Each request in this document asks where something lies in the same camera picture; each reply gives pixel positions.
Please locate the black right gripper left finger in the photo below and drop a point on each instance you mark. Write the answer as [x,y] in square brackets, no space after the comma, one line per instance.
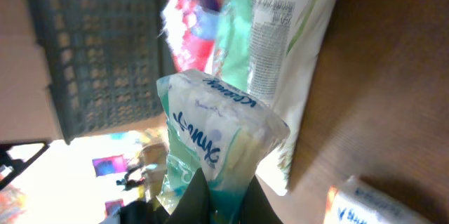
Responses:
[194,206]

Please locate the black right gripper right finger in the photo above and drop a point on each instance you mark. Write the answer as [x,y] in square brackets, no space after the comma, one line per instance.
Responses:
[255,207]

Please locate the green Kleenex tissue pack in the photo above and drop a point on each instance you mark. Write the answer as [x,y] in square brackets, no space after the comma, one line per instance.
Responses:
[215,127]

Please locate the orange Kleenex tissue pack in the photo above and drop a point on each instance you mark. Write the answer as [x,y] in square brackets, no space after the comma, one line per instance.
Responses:
[355,202]

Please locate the mint green wipes pack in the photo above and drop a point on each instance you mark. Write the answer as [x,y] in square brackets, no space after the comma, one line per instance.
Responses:
[231,54]

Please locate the white tube gold cap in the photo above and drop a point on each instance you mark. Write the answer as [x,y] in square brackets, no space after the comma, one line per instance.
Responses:
[286,37]

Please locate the red purple pad pack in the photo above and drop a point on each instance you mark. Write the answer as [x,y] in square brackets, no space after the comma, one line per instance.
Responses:
[191,28]

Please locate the grey plastic mesh basket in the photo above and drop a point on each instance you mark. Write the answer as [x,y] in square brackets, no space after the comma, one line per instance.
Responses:
[104,58]

